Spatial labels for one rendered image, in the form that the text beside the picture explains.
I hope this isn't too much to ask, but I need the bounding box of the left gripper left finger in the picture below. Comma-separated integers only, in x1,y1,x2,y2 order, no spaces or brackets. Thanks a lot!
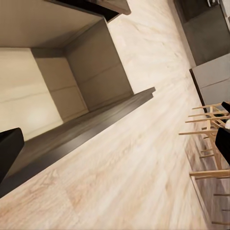
0,127,25,184

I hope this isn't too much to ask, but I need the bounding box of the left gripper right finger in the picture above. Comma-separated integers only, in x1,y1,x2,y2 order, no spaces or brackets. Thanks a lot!
215,126,230,165

